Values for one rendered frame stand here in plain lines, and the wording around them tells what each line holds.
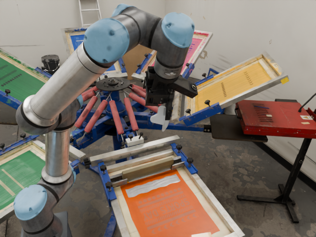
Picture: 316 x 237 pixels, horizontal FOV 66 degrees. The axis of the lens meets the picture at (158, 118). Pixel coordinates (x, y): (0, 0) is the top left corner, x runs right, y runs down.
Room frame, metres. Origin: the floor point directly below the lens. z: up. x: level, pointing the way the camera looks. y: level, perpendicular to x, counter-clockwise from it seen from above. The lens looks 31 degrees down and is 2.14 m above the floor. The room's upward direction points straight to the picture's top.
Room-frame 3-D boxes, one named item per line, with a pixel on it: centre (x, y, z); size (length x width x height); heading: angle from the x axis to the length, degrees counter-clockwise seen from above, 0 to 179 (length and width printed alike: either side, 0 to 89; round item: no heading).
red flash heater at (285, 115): (1.79, -1.02, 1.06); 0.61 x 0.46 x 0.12; 83
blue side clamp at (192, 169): (1.32, -0.19, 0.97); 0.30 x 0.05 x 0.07; 23
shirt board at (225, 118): (1.88, -0.27, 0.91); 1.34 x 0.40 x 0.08; 83
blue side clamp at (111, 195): (1.10, 0.33, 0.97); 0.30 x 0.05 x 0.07; 23
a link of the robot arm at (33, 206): (0.62, 0.48, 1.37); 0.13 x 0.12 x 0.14; 162
